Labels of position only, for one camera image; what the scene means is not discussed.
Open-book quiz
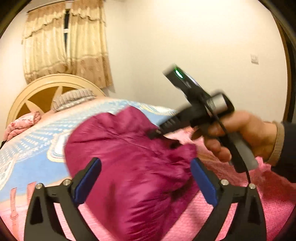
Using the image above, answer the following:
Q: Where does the beige patterned curtain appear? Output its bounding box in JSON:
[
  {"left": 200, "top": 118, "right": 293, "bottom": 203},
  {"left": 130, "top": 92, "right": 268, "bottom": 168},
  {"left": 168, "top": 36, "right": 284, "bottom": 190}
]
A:
[{"left": 22, "top": 1, "right": 113, "bottom": 89}]

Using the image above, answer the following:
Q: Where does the cream wooden headboard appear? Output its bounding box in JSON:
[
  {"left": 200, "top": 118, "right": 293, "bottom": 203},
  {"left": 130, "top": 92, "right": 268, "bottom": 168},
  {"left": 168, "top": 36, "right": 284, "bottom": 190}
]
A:
[{"left": 6, "top": 74, "right": 105, "bottom": 125}]

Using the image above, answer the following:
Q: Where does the pink floral folded blanket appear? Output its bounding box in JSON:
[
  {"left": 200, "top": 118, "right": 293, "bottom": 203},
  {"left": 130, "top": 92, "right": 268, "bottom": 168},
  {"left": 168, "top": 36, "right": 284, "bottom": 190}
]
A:
[{"left": 3, "top": 111, "right": 41, "bottom": 142}]

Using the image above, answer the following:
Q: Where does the grey striped pillow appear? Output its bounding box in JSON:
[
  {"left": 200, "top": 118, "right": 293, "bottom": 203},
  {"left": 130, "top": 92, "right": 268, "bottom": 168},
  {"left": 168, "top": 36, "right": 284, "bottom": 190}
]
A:
[{"left": 51, "top": 88, "right": 97, "bottom": 112}]

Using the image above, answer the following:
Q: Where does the dark sleeve forearm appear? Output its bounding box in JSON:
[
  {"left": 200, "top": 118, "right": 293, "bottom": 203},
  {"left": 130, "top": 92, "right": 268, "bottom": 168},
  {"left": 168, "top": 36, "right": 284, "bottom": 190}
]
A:
[{"left": 267, "top": 121, "right": 295, "bottom": 183}]

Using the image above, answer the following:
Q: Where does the person's right hand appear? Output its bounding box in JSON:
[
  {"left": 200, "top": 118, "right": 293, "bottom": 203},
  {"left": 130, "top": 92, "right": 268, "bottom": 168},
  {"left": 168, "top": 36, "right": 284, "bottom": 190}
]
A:
[{"left": 190, "top": 111, "right": 277, "bottom": 163}]

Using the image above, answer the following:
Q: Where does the white wall switch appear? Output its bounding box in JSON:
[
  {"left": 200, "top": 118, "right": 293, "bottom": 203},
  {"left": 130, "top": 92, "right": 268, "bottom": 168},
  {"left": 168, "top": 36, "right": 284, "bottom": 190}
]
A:
[{"left": 250, "top": 55, "right": 259, "bottom": 65}]

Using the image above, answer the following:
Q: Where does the magenta puffer jacket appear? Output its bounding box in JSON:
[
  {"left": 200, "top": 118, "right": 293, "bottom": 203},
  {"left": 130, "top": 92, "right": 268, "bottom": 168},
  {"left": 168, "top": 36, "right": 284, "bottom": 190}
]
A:
[{"left": 64, "top": 106, "right": 198, "bottom": 240}]

